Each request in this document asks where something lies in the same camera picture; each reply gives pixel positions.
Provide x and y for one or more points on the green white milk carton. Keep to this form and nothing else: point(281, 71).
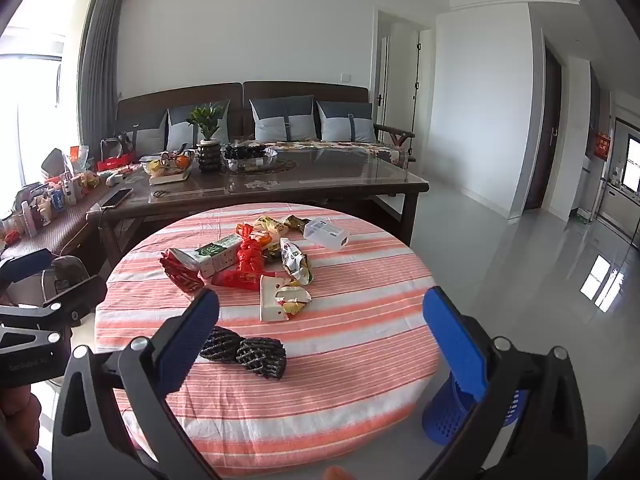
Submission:
point(217, 255)

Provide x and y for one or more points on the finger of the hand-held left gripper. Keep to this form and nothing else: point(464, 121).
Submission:
point(85, 305)
point(27, 264)

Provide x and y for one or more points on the row of small bottles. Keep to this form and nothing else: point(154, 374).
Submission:
point(45, 205)

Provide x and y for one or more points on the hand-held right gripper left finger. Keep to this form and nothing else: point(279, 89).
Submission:
point(187, 340)

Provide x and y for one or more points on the green potted plant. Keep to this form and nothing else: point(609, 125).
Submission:
point(206, 117)

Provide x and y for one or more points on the dark wooden coffee table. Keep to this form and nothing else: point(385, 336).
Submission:
point(325, 180)

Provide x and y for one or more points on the clear plastic box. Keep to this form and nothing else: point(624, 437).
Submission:
point(325, 234)

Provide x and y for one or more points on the dark ribbed vase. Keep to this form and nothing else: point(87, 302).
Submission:
point(208, 156)

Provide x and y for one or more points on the orange striped tablecloth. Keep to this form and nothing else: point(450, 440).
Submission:
point(350, 360)

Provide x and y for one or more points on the floral sofa blanket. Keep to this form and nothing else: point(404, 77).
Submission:
point(360, 149)

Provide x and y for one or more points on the dark green wrapper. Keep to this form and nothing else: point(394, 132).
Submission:
point(296, 221)

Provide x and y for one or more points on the large glass bowl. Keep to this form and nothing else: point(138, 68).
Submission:
point(250, 157)

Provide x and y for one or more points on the person's right hand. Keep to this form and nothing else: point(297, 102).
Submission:
point(340, 474)

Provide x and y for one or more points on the white torn paper carton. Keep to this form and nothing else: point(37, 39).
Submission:
point(272, 305)

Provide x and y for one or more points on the white door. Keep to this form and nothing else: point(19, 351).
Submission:
point(384, 80)

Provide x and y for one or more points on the transparent plastic chair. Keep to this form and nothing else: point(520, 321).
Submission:
point(62, 267)

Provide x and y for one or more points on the kitchen sliding door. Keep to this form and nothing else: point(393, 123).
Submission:
point(622, 180)

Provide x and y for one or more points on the black smartphone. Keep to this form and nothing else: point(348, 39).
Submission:
point(117, 198)

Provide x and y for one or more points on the red wall poster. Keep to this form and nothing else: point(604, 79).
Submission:
point(602, 146)

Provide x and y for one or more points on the black scissors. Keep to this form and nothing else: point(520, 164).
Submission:
point(162, 193)

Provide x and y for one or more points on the red striped snack packet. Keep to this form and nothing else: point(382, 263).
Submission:
point(177, 270)

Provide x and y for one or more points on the grey curtain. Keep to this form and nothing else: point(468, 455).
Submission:
point(102, 60)

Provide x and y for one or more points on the glass fruit bowl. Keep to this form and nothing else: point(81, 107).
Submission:
point(165, 165)

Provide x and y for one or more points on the side bench with bottles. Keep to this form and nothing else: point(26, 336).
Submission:
point(75, 220)

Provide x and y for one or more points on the red box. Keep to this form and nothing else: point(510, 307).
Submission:
point(114, 163)

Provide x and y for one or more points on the red plastic bag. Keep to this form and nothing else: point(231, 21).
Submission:
point(250, 257)

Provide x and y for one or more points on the dark wooden door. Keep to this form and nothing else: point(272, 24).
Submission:
point(542, 130)

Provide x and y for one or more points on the brown handbag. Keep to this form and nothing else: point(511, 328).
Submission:
point(115, 146)

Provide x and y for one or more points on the blue plastic basket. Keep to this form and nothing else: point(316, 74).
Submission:
point(445, 415)

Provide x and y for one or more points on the person's left hand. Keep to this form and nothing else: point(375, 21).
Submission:
point(20, 420)

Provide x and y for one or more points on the dark wooden sofa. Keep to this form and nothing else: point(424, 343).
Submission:
point(300, 89)

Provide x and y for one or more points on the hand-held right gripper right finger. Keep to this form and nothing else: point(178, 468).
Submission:
point(455, 345)

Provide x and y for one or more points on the grey white cushion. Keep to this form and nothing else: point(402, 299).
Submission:
point(177, 127)
point(282, 117)
point(142, 132)
point(345, 122)

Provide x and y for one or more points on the yellow snack packet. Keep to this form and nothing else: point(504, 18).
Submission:
point(267, 224)

